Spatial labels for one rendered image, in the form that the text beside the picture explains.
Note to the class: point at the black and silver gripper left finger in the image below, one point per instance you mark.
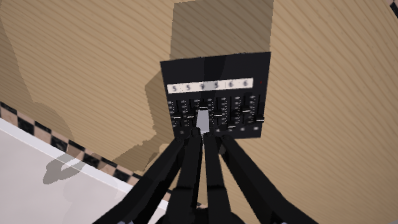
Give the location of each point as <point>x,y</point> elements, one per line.
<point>141,202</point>

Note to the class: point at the black lighting desk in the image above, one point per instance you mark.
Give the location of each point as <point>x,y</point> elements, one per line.
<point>232,88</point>

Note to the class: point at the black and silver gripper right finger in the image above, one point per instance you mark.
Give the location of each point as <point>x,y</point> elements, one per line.
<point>267,203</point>

